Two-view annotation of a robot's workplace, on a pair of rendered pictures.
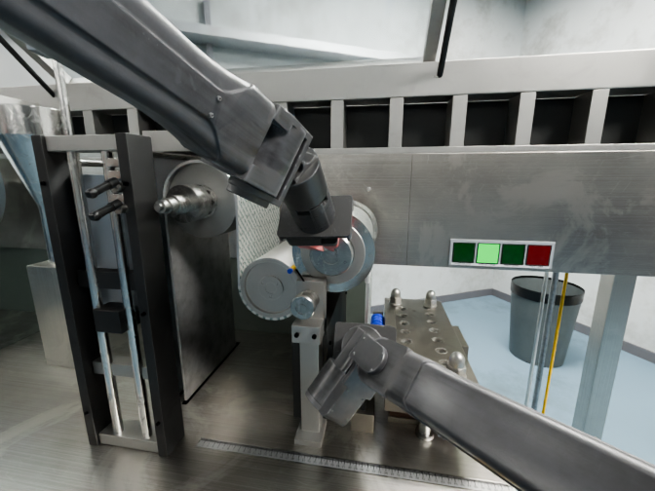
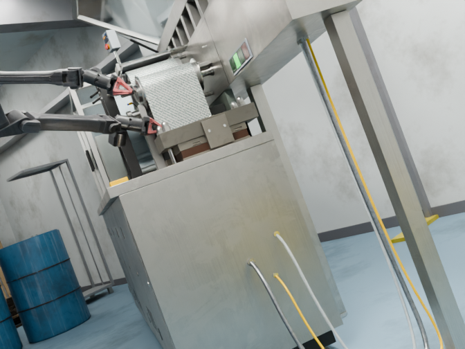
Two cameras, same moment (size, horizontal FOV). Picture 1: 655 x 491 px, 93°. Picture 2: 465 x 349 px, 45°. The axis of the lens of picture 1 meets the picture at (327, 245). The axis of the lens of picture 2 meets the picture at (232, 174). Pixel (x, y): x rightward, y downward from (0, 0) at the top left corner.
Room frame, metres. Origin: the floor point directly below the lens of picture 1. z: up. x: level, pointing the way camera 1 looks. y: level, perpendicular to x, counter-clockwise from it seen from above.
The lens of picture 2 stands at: (-0.26, -2.28, 0.78)
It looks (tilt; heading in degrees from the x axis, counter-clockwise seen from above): 0 degrees down; 65
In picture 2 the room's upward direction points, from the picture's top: 20 degrees counter-clockwise
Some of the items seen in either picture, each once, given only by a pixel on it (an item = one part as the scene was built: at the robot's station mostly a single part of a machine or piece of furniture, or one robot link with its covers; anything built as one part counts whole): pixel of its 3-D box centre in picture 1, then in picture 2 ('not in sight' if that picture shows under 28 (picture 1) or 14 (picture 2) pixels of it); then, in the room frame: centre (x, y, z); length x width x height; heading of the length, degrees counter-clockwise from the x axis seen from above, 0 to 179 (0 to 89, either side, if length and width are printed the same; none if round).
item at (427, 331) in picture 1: (418, 342); (205, 128); (0.67, -0.21, 1.00); 0.40 x 0.16 x 0.06; 170
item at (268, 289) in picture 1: (289, 269); not in sight; (0.68, 0.09, 1.17); 0.26 x 0.12 x 0.12; 170
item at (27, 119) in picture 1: (33, 124); not in sight; (0.77, 0.68, 1.50); 0.14 x 0.14 x 0.06
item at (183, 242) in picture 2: not in sight; (184, 258); (0.75, 0.91, 0.43); 2.52 x 0.64 x 0.86; 80
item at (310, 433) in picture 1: (309, 362); (148, 140); (0.51, 0.03, 1.05); 0.06 x 0.05 x 0.31; 170
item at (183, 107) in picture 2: (368, 306); (181, 113); (0.65, -0.09, 1.10); 0.23 x 0.01 x 0.18; 170
